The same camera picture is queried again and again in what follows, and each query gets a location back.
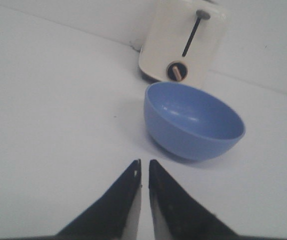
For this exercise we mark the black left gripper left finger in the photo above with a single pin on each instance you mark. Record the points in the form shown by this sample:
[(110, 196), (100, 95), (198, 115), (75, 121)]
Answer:
[(116, 213)]

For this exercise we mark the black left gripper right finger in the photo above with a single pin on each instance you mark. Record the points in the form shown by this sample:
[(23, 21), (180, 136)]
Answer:
[(175, 213)]

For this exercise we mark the blue plastic bowl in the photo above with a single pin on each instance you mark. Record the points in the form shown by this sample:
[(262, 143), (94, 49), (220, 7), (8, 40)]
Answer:
[(189, 122)]

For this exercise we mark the cream two-slot toaster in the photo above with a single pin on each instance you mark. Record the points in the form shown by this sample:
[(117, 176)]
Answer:
[(182, 41)]

